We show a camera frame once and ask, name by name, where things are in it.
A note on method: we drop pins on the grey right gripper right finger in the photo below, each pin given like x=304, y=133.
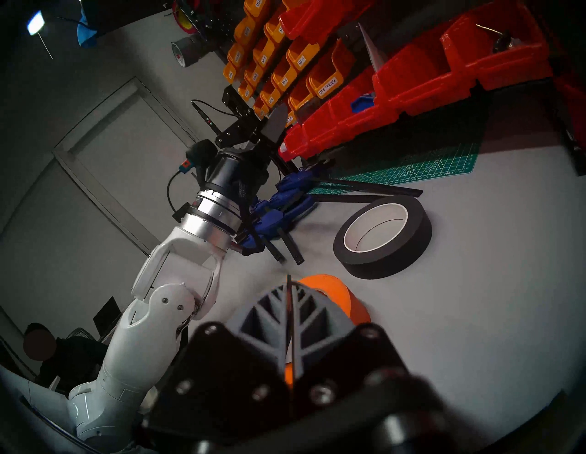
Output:
x=339, y=352

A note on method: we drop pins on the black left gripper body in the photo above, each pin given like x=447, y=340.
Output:
x=238, y=176

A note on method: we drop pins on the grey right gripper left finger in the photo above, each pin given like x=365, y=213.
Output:
x=247, y=348

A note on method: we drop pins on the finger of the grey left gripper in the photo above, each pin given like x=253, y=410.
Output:
x=276, y=126

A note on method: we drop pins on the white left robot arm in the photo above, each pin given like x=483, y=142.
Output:
x=137, y=343

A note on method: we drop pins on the orange tape roll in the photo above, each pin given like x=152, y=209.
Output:
x=341, y=299

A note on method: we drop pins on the black tape roll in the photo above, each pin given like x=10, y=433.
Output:
x=403, y=256

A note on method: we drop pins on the red tape roll yellow core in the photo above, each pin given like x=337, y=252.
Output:
x=181, y=18

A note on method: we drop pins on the yellow parts bin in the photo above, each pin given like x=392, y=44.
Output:
x=300, y=96
x=274, y=27
x=260, y=107
x=302, y=52
x=270, y=96
x=245, y=89
x=263, y=55
x=283, y=78
x=245, y=29
x=229, y=71
x=252, y=73
x=254, y=7
x=289, y=116
x=327, y=75
x=236, y=55

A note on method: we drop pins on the red shelf bin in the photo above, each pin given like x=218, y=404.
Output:
x=421, y=91
x=348, y=123
x=290, y=148
x=311, y=137
x=499, y=68

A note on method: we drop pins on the black soldering stand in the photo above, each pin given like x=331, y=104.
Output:
x=238, y=123

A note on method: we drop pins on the blue clamp long black bar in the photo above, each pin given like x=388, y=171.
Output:
x=284, y=201
x=293, y=181

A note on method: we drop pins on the blue clamp short black bar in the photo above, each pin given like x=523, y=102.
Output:
x=249, y=240
x=274, y=219

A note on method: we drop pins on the black soldering iron pen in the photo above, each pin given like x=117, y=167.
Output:
x=208, y=121

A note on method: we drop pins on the small blue part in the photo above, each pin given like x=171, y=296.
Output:
x=364, y=103

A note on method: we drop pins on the clear zip bag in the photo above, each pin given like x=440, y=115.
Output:
x=373, y=52

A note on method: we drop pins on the green cutting mat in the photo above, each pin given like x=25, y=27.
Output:
x=412, y=169

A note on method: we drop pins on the seated person dark clothing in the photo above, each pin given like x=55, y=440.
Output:
x=68, y=361

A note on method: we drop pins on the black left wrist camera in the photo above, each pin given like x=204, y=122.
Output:
x=199, y=155

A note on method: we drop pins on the grey duct tape roll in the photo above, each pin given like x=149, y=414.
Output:
x=194, y=48

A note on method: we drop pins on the red wall bin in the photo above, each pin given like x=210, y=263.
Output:
x=329, y=18

